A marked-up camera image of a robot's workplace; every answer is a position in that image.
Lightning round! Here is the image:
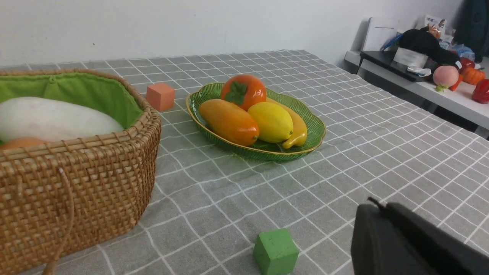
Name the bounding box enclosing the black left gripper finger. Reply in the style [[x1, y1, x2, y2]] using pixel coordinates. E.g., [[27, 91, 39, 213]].
[[351, 197, 489, 275]]

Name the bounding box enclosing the yellow banana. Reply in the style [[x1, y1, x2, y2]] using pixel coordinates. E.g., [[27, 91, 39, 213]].
[[267, 98, 308, 149]]

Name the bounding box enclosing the yellow lemon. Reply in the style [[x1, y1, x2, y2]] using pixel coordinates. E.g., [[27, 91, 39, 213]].
[[248, 102, 293, 143]]

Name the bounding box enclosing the orange mango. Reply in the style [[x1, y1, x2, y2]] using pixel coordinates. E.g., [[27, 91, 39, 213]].
[[198, 99, 260, 147]]

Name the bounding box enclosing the orange persimmon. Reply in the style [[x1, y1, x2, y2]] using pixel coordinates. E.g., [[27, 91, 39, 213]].
[[220, 74, 267, 111]]

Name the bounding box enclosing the white radish with leaves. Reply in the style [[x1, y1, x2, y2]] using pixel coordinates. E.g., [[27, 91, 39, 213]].
[[0, 96, 124, 142]]

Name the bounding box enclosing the green cube block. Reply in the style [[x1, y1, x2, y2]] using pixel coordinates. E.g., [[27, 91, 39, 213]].
[[253, 228, 299, 275]]

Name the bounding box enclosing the green glass leaf plate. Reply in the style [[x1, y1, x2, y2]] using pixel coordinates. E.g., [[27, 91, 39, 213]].
[[186, 83, 326, 162]]

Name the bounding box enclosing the white side table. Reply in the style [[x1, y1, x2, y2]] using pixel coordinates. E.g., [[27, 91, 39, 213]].
[[344, 50, 489, 139]]

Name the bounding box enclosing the red bell pepper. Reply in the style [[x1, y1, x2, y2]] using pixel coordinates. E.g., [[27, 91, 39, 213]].
[[471, 79, 489, 104]]

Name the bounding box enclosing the pink peach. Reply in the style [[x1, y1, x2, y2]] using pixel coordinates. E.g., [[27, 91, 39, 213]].
[[432, 66, 459, 92]]

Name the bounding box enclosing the black tray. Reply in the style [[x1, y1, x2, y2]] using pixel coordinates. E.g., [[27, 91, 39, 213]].
[[357, 51, 432, 83]]

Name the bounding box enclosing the orange small pumpkin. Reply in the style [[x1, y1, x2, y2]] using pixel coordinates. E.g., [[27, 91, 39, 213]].
[[461, 67, 486, 86]]

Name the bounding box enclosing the grey checkered tablecloth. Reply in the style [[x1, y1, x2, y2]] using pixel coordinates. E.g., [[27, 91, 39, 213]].
[[1, 50, 489, 275]]

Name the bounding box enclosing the red apple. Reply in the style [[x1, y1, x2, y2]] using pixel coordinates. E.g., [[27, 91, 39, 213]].
[[460, 57, 475, 70]]

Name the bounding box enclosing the black cloth bag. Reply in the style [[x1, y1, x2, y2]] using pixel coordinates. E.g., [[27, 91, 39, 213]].
[[398, 27, 461, 70]]

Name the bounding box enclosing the orange cube block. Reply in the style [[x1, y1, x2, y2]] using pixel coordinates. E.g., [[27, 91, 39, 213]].
[[146, 83, 176, 112]]

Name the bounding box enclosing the woven wicker basket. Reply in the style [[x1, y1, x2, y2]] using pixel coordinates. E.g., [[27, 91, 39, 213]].
[[1, 68, 161, 275]]

